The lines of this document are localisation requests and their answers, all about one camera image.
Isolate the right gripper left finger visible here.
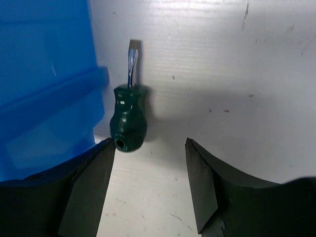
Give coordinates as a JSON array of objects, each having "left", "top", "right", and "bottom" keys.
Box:
[{"left": 0, "top": 138, "right": 116, "bottom": 237}]

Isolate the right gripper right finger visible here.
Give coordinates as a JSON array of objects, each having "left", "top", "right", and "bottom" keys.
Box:
[{"left": 185, "top": 138, "right": 316, "bottom": 237}]

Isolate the small green stubby screwdriver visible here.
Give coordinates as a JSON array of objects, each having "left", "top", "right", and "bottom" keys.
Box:
[{"left": 110, "top": 39, "right": 148, "bottom": 153}]

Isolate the blue three-compartment plastic bin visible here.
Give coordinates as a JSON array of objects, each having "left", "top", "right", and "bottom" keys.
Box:
[{"left": 0, "top": 0, "right": 108, "bottom": 181}]

